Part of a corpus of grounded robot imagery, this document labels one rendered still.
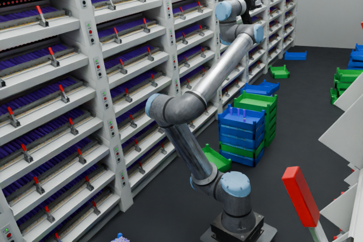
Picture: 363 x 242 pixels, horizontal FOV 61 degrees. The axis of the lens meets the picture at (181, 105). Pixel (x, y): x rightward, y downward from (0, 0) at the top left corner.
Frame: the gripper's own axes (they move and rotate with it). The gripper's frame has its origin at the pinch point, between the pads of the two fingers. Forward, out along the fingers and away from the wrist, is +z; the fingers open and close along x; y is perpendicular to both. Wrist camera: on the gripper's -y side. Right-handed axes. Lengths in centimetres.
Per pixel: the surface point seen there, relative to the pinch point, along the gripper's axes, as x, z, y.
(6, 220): 41, -149, -69
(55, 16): 51, -98, 11
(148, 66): 59, -42, -30
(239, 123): 22, 4, -83
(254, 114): 21, 24, -83
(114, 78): 55, -71, -29
